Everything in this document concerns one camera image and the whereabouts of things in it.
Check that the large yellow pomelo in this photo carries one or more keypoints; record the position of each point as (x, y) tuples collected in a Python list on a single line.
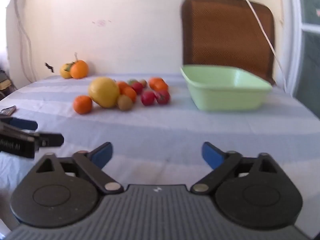
[(104, 91)]

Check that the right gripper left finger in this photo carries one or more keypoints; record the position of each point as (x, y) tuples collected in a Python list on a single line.
[(90, 165)]

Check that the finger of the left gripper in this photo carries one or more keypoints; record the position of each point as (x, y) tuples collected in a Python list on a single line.
[(21, 123), (50, 139)]

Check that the orange with stem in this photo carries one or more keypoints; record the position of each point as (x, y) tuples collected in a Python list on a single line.
[(79, 68)]

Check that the orange persimmon back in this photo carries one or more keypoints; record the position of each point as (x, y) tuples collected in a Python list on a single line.
[(157, 84)]

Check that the yellow lemon by wall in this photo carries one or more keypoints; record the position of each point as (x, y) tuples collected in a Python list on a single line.
[(65, 71)]

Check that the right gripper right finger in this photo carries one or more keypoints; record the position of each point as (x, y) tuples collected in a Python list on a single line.
[(222, 163)]

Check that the green plastic basin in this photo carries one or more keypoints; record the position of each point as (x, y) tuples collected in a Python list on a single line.
[(221, 88)]

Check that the white window frame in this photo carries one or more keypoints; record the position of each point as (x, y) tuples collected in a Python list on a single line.
[(305, 19)]

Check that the brown kiwi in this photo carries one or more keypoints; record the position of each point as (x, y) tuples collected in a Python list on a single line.
[(124, 103)]

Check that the red tomato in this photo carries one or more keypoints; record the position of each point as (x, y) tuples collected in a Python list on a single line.
[(147, 98), (163, 97)]

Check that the front orange mandarin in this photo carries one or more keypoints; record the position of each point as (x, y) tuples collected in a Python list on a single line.
[(82, 104)]

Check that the striped blue white tablecloth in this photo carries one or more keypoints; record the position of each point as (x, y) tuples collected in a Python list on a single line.
[(162, 144)]

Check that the orange mandarin behind pomelo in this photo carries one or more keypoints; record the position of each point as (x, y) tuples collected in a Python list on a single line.
[(127, 90)]

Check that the red apple middle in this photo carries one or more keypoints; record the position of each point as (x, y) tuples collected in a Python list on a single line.
[(137, 87)]

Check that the brown chair backrest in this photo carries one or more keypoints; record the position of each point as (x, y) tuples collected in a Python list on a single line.
[(229, 33)]

